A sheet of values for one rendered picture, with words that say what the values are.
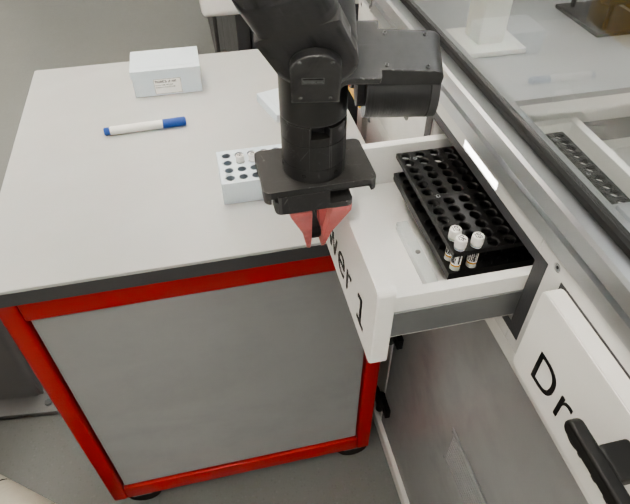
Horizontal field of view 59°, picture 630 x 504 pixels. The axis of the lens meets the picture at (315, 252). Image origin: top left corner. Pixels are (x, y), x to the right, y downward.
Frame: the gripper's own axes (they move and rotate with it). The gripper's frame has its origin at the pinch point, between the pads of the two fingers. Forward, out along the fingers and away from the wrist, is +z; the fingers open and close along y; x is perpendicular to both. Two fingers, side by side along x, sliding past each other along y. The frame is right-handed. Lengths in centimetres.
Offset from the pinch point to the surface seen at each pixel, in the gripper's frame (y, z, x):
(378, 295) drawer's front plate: 3.1, -2.9, -11.3
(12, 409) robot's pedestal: -69, 88, 46
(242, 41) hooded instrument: 2, 17, 85
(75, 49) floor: -70, 92, 261
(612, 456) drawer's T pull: 15.1, -1.7, -28.2
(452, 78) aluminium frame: 18.7, -8.9, 12.4
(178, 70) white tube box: -13, 9, 59
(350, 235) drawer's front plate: 3.0, -2.1, -2.7
